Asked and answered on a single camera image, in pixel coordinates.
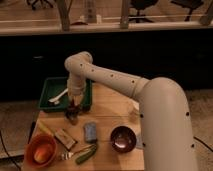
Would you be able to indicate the green cucumber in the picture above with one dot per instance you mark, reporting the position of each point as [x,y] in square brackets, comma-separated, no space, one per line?
[87,155]

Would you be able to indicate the dark red grape bunch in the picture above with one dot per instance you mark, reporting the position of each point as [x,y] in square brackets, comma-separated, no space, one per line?
[73,111]

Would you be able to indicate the brown cardboard box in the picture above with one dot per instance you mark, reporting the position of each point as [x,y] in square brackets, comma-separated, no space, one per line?
[65,139]

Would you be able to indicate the yellow banana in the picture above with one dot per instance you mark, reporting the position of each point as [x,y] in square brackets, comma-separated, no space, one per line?
[44,128]

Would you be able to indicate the green plastic tray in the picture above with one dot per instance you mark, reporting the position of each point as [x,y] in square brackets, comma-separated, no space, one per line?
[55,85]

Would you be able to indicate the black office chair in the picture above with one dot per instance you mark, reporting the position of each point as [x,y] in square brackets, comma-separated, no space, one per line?
[141,5]

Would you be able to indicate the orange fruit in bowl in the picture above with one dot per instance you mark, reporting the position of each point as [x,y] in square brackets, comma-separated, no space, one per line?
[42,155]

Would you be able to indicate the metal fork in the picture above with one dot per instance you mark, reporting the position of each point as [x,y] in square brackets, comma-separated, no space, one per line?
[68,155]

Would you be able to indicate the black office chair base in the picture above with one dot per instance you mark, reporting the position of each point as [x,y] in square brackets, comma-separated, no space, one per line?
[43,3]

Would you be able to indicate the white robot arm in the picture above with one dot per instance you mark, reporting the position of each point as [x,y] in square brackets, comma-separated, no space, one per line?
[166,129]

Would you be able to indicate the grey folded cloth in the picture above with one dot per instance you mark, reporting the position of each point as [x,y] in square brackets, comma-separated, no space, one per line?
[139,143]

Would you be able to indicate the dark purple bowl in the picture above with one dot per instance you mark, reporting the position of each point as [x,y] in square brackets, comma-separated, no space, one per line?
[123,139]

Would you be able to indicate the white plastic spoon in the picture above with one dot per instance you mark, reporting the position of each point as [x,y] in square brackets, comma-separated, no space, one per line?
[56,100]

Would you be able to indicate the blue sponge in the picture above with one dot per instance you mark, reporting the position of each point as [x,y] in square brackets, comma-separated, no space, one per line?
[90,132]

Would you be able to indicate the small metal cup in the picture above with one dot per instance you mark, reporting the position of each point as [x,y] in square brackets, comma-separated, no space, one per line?
[72,117]

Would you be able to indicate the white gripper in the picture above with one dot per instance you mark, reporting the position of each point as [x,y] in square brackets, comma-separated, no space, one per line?
[75,100]

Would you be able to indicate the orange plastic bowl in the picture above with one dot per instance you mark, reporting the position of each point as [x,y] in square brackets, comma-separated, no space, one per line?
[40,140]

